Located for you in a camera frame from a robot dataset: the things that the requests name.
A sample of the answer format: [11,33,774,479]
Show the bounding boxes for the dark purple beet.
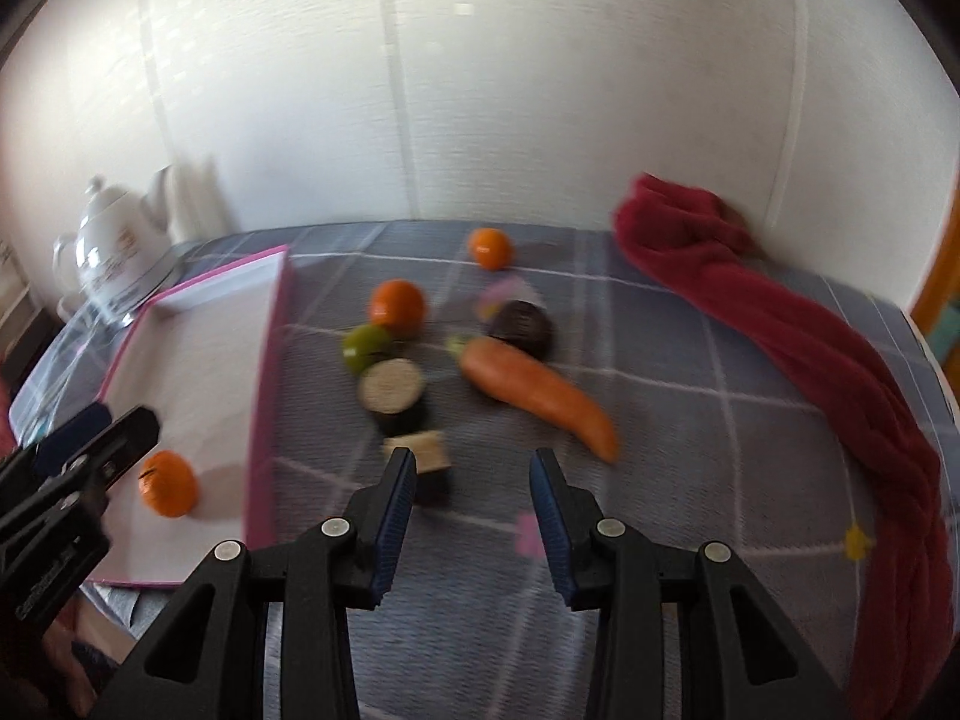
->
[486,300,556,361]

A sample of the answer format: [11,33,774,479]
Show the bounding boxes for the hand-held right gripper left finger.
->
[90,447,419,720]

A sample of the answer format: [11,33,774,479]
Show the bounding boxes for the round cut eggplant piece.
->
[357,357,430,432]

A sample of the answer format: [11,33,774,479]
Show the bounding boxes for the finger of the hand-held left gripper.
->
[0,405,162,541]
[30,399,115,475]

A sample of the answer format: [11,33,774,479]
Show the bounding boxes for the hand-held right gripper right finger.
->
[529,447,856,720]

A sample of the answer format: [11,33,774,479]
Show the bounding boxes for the green lime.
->
[342,322,395,374]

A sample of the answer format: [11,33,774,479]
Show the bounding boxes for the small eggplant chunk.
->
[382,429,455,507]

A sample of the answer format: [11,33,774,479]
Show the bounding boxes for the red towel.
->
[611,172,950,720]

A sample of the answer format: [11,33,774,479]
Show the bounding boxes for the pink rimmed white tray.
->
[90,246,293,586]

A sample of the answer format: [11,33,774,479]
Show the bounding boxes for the orange wooden frame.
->
[904,187,960,361]

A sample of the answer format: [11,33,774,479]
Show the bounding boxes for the carrot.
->
[450,336,620,462]

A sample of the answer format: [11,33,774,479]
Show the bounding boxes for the white electric kettle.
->
[52,161,207,327]

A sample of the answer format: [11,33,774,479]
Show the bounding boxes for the orange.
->
[469,228,514,271]
[367,279,425,338]
[139,450,200,518]

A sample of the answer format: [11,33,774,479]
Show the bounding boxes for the grey checked tablecloth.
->
[15,219,953,720]

